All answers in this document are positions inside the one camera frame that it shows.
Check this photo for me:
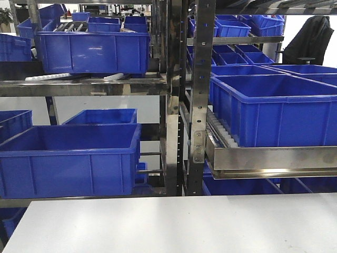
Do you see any steel shelving rack left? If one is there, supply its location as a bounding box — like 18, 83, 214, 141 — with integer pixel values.
1, 1, 188, 197

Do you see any blue bin behind right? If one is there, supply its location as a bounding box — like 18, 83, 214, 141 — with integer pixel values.
211, 65, 290, 77

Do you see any white roller track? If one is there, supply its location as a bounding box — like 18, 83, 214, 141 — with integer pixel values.
207, 108, 239, 148

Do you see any steel shelving rack right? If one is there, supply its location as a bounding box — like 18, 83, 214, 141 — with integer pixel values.
180, 1, 336, 196

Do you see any steel shelving rack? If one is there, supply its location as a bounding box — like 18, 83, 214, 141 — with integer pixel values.
1, 1, 188, 197
180, 1, 336, 196

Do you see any blue bin behind lower left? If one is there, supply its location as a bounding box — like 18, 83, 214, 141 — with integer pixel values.
63, 109, 137, 125

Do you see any blue bin upper far left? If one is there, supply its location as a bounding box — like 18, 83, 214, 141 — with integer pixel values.
1, 34, 32, 62

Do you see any large blue bin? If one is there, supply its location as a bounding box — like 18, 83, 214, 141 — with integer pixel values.
35, 32, 151, 74
1, 123, 141, 199

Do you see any blue bin below right shelf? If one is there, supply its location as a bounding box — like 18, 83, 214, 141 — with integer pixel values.
202, 175, 283, 196

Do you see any large blue bin lower left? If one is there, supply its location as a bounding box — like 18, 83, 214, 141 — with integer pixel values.
1, 123, 141, 199

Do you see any large blue bin upper left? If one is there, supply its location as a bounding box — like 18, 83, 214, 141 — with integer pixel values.
35, 32, 151, 74

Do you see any blue bin far right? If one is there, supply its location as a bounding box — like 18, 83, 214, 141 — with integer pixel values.
262, 64, 337, 86

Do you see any blue bin far left edge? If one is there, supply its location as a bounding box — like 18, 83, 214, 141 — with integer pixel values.
1, 110, 33, 143

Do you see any small blue bin top right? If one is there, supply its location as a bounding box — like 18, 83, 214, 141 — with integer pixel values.
215, 20, 251, 37

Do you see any black office chair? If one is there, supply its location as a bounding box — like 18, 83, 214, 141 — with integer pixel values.
282, 15, 336, 66

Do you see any large blue bin right shelf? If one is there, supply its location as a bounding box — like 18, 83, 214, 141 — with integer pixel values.
211, 74, 336, 148

